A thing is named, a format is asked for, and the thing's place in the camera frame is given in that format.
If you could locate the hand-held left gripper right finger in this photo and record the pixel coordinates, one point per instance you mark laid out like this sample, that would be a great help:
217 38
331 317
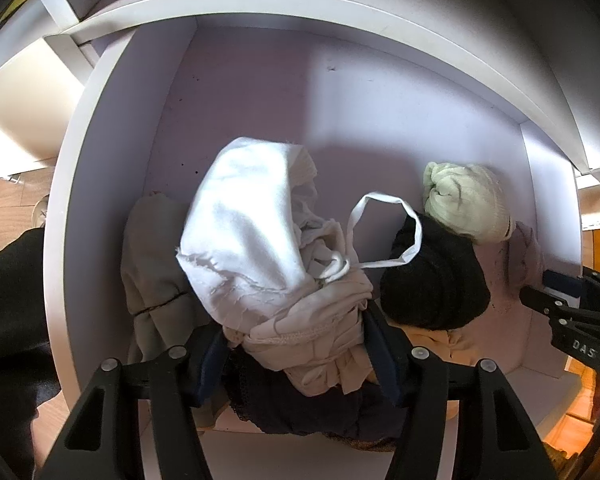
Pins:
382 360

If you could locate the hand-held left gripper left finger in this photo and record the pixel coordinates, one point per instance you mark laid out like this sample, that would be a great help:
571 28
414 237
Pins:
207 365

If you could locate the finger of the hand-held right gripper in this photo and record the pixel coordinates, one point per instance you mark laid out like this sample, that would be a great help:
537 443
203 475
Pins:
544 300
562 282

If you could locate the lilac sock ball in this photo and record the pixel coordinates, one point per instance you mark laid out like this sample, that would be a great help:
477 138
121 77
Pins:
527 255

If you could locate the beige bra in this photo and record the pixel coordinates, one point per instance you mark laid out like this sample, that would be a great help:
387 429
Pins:
444 342

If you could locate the black sock ball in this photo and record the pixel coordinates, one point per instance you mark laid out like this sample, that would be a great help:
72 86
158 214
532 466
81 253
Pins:
429 285

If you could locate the navy lace garment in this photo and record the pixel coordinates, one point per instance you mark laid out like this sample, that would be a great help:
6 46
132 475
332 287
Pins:
290 410

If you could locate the peach garment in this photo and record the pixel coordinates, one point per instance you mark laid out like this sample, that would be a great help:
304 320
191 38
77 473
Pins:
150 260

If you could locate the light green sock ball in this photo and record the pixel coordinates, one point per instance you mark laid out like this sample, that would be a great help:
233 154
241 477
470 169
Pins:
459 200

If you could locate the white garment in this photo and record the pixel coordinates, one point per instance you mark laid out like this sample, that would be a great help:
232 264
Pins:
240 220

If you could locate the white drawer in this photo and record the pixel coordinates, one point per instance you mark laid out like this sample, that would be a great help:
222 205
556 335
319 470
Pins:
260 90

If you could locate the white shoe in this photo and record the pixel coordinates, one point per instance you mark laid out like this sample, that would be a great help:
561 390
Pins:
40 210

